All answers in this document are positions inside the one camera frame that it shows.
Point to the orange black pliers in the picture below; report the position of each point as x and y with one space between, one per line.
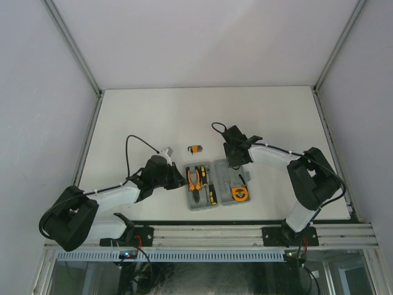
194 183

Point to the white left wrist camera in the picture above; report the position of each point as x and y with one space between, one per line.
166 154

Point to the left aluminium frame post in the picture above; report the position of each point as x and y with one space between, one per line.
71 44

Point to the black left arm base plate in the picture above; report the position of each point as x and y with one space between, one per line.
136 236

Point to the aluminium frame post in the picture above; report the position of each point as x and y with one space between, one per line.
71 44
341 41

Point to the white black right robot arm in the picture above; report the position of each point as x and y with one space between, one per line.
313 180

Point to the right aluminium frame post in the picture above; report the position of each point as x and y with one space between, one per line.
341 41

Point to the long black yellow screwdriver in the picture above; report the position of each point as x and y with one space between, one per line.
203 176

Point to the orange tape measure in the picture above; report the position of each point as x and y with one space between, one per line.
240 193

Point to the orange hex key set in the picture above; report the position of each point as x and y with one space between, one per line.
195 148

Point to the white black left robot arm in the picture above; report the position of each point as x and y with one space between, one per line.
78 216

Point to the grey plastic tool case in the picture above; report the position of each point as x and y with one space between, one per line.
223 177

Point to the aluminium front rail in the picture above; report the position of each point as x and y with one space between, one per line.
325 237

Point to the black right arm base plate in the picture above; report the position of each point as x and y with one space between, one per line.
276 236

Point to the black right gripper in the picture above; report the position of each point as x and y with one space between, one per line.
232 161

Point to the grey slotted cable duct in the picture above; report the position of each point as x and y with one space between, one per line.
171 255

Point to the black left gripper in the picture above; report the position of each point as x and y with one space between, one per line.
177 180

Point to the short yellow black screwdriver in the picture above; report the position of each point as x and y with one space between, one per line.
212 195

